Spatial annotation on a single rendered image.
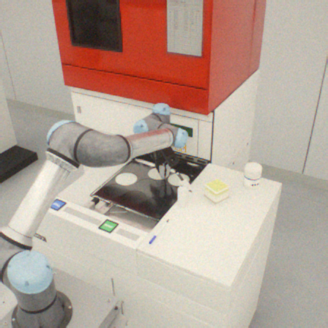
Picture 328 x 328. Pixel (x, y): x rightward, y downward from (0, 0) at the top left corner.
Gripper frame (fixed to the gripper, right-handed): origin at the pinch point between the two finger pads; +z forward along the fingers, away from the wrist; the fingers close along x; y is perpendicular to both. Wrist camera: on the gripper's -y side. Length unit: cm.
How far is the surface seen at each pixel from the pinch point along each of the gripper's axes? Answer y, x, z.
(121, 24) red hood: 26, 6, -65
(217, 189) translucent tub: -32.4, -5.8, -12.0
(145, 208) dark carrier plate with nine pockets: -14.2, 17.0, 1.4
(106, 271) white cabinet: -26, 41, 15
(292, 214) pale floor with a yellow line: 21, -124, 91
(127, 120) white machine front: 32.1, 3.6, -16.8
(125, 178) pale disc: 10.1, 15.6, 1.2
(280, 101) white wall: 73, -146, 19
